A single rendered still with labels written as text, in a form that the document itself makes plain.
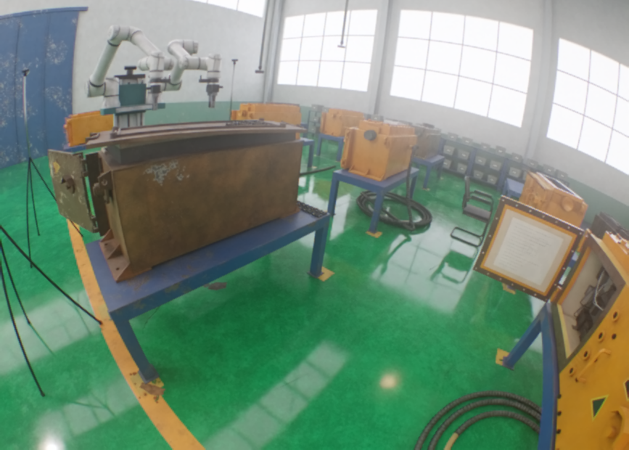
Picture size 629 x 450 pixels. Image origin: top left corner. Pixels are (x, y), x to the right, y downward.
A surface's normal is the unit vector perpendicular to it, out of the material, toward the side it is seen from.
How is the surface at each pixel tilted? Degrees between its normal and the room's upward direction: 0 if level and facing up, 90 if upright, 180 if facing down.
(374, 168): 90
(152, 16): 90
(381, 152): 90
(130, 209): 90
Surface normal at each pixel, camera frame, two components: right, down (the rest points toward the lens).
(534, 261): -0.63, 0.25
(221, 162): 0.78, 0.34
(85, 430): 0.11, -0.90
